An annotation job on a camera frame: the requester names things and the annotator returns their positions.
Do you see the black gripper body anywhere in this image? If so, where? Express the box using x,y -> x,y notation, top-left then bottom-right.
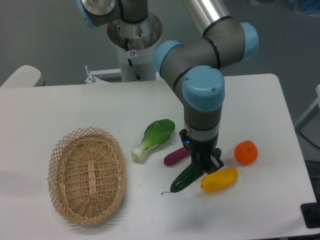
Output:
179,129 -> 219,172

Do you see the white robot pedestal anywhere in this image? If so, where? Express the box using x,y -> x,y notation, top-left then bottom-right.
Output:
84,11 -> 166,86

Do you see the white frame at right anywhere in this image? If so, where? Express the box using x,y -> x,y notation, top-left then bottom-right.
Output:
294,84 -> 320,133

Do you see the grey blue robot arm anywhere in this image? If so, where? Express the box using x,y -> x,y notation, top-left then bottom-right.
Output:
77,0 -> 259,174

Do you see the woven wicker basket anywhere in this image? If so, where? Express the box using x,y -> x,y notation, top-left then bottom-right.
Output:
47,127 -> 127,225

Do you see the black device at table edge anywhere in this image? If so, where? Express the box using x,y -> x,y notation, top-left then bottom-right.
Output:
300,202 -> 320,229

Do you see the black cable on pedestal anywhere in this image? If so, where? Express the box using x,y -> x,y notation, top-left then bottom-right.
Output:
124,37 -> 143,82

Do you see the purple sweet potato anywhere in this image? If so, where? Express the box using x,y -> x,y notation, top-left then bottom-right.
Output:
163,147 -> 189,167

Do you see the green bok choy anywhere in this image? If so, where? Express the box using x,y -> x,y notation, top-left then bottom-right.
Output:
131,119 -> 176,164

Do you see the dark green cucumber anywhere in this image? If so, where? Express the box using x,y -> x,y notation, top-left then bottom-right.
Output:
161,148 -> 222,195

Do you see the beige chair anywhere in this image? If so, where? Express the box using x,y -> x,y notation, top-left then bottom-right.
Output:
0,65 -> 46,89

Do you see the yellow mango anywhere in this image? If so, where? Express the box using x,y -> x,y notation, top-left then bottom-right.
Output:
201,167 -> 238,193

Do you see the orange tangerine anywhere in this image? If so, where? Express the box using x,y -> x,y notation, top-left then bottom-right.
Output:
234,140 -> 259,165

